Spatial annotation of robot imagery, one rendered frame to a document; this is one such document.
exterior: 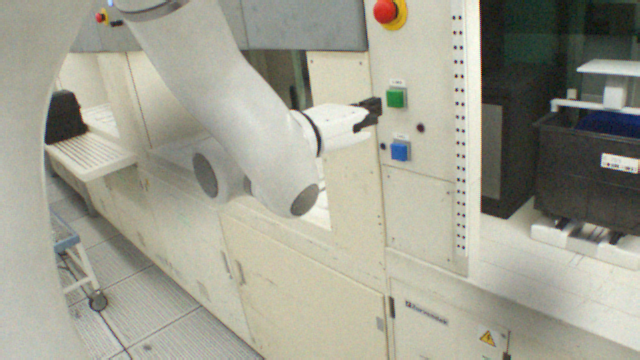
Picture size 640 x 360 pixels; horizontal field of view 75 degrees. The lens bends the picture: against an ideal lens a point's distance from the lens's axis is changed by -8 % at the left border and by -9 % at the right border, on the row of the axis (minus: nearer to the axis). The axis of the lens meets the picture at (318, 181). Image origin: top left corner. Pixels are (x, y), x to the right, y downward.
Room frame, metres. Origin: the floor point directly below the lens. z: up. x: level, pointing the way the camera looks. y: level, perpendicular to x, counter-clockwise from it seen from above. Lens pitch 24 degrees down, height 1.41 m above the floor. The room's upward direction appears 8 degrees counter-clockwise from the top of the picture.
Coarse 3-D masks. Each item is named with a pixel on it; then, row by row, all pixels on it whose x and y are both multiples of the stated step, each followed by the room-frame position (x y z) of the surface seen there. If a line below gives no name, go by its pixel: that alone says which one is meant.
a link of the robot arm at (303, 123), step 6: (294, 114) 0.62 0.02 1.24; (300, 114) 0.62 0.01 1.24; (300, 120) 0.61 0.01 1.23; (306, 120) 0.61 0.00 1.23; (300, 126) 0.60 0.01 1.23; (306, 126) 0.60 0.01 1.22; (306, 132) 0.60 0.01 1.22; (312, 132) 0.60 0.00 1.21; (306, 138) 0.59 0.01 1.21; (312, 138) 0.60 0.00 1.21; (312, 144) 0.59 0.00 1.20; (312, 150) 0.60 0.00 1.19
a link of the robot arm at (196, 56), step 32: (192, 0) 0.43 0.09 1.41; (160, 32) 0.42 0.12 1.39; (192, 32) 0.43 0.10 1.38; (224, 32) 0.47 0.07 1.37; (160, 64) 0.45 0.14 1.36; (192, 64) 0.45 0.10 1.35; (224, 64) 0.47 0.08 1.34; (192, 96) 0.46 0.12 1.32; (224, 96) 0.47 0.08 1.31; (256, 96) 0.48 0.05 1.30; (224, 128) 0.46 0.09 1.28; (256, 128) 0.46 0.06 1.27; (288, 128) 0.47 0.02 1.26; (256, 160) 0.45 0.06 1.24; (288, 160) 0.46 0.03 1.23; (256, 192) 0.51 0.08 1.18; (288, 192) 0.47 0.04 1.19
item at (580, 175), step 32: (608, 64) 0.77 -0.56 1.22; (608, 96) 0.74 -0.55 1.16; (544, 128) 0.75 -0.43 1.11; (544, 160) 0.75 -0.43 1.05; (576, 160) 0.70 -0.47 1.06; (608, 160) 0.66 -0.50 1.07; (544, 192) 0.75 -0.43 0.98; (576, 192) 0.70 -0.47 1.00; (608, 192) 0.66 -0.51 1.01; (608, 224) 0.65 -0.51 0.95
